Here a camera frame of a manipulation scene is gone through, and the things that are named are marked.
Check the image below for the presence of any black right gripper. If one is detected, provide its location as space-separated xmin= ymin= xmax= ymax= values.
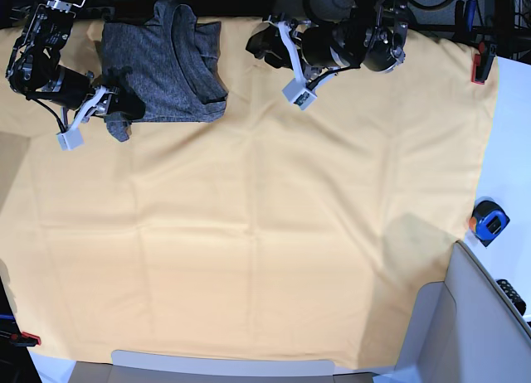
xmin=93 ymin=85 xmax=146 ymax=121

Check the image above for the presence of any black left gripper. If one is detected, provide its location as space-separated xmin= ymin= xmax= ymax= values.
xmin=246 ymin=22 xmax=305 ymax=69

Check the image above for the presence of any grey long-sleeve shirt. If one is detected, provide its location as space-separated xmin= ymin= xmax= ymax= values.
xmin=100 ymin=0 xmax=228 ymax=123

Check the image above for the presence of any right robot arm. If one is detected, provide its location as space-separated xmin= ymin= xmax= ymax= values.
xmin=6 ymin=0 xmax=145 ymax=120

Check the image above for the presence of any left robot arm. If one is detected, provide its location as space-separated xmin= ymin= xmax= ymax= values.
xmin=246 ymin=0 xmax=408 ymax=80

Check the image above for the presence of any yellow table cloth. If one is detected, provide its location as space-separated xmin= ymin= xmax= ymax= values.
xmin=1 ymin=18 xmax=499 ymax=369

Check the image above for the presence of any red clamp right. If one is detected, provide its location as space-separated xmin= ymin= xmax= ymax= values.
xmin=471 ymin=41 xmax=497 ymax=85

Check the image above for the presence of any red clamp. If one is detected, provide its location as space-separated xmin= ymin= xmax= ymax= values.
xmin=471 ymin=41 xmax=497 ymax=85
xmin=9 ymin=332 xmax=41 ymax=347

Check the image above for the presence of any red clamp left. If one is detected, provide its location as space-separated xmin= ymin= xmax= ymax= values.
xmin=9 ymin=332 xmax=41 ymax=347

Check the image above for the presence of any blue tape measure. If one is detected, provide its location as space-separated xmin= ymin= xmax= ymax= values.
xmin=469 ymin=197 xmax=510 ymax=247

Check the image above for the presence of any black perforated object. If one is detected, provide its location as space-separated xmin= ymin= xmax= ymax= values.
xmin=496 ymin=279 xmax=527 ymax=316

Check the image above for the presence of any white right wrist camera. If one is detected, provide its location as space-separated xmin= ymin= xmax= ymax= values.
xmin=56 ymin=85 xmax=119 ymax=151

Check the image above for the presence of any blue handled tool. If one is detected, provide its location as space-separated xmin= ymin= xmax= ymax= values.
xmin=464 ymin=0 xmax=476 ymax=32

